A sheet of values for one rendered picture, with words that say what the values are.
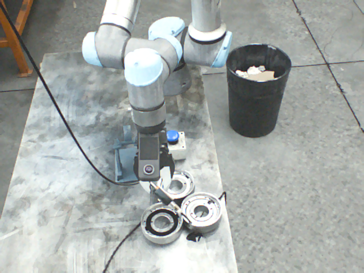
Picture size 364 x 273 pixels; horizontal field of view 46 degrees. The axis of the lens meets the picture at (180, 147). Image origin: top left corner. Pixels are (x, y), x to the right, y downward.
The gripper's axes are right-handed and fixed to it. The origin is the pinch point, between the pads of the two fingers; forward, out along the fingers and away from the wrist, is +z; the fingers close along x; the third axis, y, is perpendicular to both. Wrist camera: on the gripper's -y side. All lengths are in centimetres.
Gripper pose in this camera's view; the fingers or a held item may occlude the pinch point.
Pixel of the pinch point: (156, 190)
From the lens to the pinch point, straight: 105.2
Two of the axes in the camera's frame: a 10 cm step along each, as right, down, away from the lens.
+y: -0.5, -6.2, 7.8
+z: 0.5, 7.8, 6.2
